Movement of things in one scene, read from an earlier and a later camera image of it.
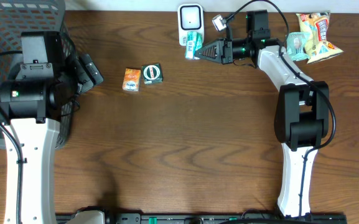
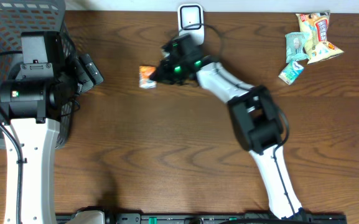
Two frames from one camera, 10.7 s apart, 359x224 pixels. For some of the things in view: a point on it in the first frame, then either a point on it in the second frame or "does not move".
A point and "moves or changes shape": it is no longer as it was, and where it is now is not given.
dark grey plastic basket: (1, 23) does not move
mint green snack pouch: (297, 42) does not move
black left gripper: (81, 76) does not move
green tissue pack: (194, 42) moves or changes shape
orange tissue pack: (131, 79) -> (144, 80)
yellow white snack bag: (316, 25) does not move
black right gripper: (221, 50) -> (162, 74)
